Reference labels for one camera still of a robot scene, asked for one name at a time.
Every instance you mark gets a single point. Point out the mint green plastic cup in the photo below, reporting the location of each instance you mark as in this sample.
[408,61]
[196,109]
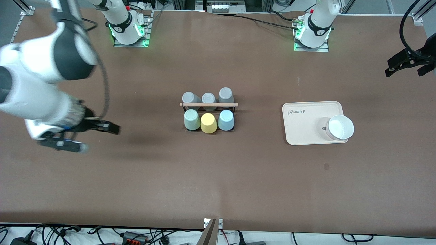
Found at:
[191,119]

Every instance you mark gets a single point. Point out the aluminium frame profile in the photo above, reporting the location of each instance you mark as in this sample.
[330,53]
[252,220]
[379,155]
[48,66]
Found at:
[347,6]

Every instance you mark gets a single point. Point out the aluminium table edge rail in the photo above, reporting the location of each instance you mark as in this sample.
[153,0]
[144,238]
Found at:
[21,26]

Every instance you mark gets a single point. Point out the light blue plastic cup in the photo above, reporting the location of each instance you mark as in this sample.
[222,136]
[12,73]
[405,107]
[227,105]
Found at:
[225,119]

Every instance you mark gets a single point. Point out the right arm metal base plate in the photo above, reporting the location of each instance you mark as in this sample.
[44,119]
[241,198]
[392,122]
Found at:
[148,27]

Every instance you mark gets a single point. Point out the cream plastic tray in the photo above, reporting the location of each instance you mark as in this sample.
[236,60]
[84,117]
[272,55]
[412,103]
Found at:
[306,129]

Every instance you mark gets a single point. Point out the black power adapter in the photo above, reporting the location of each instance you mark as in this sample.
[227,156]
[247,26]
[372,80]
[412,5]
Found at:
[22,241]

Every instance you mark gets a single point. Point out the grey plastic cup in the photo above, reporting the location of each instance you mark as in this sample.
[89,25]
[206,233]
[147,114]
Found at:
[208,98]
[188,98]
[225,93]

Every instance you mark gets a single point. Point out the black box orange connectors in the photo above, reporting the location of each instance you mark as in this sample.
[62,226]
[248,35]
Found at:
[131,236]

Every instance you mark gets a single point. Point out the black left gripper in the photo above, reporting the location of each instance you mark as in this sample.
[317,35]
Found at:
[423,56]

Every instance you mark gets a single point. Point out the grey metal camera post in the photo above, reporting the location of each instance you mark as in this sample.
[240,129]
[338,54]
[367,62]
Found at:
[208,234]

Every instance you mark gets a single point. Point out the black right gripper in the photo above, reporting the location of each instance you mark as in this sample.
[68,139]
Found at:
[89,119]

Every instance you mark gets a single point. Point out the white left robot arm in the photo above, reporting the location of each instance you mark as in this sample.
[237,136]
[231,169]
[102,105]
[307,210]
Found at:
[316,23]

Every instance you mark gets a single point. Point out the grey flat device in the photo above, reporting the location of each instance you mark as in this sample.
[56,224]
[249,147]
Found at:
[255,243]

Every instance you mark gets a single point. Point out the white power strip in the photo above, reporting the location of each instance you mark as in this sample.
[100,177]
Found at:
[224,6]

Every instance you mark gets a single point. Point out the yellow plastic cup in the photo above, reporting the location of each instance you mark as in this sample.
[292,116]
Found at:
[208,123]

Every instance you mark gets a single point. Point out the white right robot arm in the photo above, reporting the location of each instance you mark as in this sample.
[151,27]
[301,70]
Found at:
[34,58]

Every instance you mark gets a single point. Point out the white post bracket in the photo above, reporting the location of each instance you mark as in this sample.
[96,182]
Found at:
[220,223]

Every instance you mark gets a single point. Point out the white bowl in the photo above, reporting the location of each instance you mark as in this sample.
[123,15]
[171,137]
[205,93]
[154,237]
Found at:
[340,127]

